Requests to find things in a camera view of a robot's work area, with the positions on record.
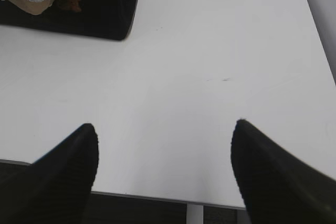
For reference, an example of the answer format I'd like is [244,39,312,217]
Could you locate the black tote bag tan handles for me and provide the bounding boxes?
[1,0,138,40]

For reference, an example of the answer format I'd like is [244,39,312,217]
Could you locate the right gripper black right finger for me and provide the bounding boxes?
[230,119,335,223]

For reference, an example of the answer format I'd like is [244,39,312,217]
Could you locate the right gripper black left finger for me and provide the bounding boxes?
[1,123,99,223]

